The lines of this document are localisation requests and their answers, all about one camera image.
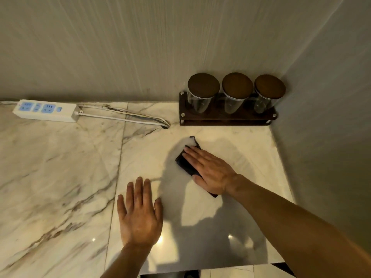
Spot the person's right hand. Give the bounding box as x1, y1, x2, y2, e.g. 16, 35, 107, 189
182, 145, 241, 196

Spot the person's left hand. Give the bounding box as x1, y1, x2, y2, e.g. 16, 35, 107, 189
117, 176, 164, 250

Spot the dark cloth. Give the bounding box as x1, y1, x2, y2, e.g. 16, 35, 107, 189
175, 136, 218, 198

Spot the person's right forearm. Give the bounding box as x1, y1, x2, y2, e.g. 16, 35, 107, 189
226, 175, 371, 278

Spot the white marble countertop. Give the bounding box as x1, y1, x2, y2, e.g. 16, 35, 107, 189
0, 101, 296, 278

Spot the dark wooden jar rack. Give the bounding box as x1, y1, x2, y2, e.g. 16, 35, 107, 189
178, 91, 277, 127

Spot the glass jar with wooden lid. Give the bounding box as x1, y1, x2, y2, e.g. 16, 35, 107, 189
253, 74, 287, 114
221, 72, 254, 115
187, 73, 221, 114

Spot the white power strip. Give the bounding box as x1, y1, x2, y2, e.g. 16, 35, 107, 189
12, 99, 81, 124

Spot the white power cable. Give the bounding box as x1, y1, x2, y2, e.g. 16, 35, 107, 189
75, 111, 171, 130

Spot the thin grey wire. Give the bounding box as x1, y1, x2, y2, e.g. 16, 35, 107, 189
0, 101, 170, 128

